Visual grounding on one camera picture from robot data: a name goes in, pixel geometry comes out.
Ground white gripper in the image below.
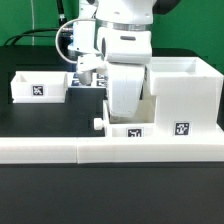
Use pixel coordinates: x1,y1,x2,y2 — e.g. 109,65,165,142
107,63,145,117

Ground white drawer cabinet box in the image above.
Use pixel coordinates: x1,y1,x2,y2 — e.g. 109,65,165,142
143,57,223,137

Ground white drawer with marker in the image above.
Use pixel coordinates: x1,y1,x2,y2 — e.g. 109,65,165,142
11,71,68,103

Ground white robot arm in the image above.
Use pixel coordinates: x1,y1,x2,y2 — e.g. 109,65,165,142
70,0,181,117

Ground white marker tag sheet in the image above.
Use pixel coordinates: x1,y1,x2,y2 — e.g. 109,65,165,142
67,72,107,88

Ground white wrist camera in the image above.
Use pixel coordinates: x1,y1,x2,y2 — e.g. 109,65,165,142
76,54,106,85

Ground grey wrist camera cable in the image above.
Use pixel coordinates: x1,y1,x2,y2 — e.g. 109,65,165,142
55,18,98,65

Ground black cables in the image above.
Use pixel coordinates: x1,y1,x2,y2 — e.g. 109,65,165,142
3,0,75,47

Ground white L-shaped fence wall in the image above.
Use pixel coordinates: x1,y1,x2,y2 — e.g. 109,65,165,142
0,129,224,164

